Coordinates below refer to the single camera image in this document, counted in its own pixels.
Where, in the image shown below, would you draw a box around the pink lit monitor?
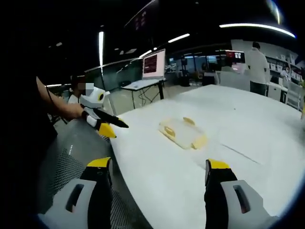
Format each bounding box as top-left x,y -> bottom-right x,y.
142,49 -> 166,80

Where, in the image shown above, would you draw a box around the white slatted chair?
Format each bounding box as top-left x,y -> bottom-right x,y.
285,82 -> 304,112

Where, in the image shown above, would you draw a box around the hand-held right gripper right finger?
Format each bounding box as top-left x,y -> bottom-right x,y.
204,158 -> 280,229

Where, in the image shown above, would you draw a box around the white wall shelves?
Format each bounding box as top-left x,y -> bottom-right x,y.
265,52 -> 305,82

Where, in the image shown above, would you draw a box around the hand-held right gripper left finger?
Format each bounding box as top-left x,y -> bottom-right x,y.
38,156 -> 114,229

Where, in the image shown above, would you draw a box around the red and white screen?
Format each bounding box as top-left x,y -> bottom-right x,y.
224,50 -> 246,65

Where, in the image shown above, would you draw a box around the person's dark clothing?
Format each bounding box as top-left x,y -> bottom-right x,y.
9,76 -> 59,172

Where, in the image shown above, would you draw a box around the clear container with yellow clips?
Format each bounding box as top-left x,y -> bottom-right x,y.
158,116 -> 207,150

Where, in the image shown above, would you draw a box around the grey mesh chair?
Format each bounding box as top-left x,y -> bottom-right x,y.
38,118 -> 153,229

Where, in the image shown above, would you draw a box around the long ceiling light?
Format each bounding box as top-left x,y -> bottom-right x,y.
138,49 -> 153,59
98,31 -> 105,67
167,33 -> 191,44
219,23 -> 296,39

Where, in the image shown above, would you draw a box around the white folding table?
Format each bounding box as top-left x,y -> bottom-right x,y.
121,78 -> 168,110

